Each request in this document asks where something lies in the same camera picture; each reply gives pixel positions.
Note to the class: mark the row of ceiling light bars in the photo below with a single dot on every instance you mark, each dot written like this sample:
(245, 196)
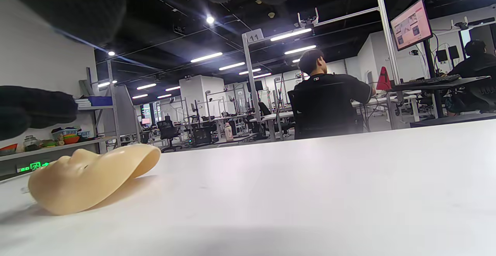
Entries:
(207, 57)

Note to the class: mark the green lit sign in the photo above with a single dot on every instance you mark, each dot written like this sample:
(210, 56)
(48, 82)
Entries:
(35, 166)

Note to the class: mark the white bottle on side table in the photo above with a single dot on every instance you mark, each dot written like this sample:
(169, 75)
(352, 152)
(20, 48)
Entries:
(228, 132)

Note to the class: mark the person's left hand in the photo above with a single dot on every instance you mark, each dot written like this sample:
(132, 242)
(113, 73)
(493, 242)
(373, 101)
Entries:
(35, 108)

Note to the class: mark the glass jar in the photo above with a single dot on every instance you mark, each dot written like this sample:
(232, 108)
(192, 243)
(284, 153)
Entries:
(30, 142)

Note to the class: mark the white aluminium frame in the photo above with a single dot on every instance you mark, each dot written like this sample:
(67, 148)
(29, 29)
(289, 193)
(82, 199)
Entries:
(251, 77)

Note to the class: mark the red cone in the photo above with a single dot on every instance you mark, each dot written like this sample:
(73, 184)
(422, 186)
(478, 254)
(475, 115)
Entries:
(383, 79)

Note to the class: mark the person's right hand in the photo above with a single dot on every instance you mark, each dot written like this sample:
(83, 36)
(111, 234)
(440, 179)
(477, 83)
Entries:
(77, 7)

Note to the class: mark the dark small table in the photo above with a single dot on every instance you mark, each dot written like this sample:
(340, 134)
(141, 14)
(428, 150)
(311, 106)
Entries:
(240, 137)

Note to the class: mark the blue box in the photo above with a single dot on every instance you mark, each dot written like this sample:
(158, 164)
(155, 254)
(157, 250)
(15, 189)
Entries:
(99, 101)

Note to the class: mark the grey metal shelf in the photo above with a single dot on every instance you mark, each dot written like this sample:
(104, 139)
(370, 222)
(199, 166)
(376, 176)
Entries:
(110, 93)

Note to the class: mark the dark desk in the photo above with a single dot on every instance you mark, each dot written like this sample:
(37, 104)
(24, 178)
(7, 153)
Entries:
(438, 93)

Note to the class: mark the black keyboard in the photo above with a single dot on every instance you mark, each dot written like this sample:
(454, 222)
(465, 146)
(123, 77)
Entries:
(436, 80)

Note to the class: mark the beige mannequin face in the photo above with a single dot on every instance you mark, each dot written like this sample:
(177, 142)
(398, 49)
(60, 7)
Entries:
(85, 178)

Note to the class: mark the pink screen monitor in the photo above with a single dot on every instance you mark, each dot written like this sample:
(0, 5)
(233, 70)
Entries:
(410, 24)

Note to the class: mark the white number sign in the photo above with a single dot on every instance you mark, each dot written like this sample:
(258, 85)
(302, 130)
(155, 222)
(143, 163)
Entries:
(255, 36)

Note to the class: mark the stack of plastic baskets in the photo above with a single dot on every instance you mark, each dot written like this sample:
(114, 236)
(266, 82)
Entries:
(69, 135)

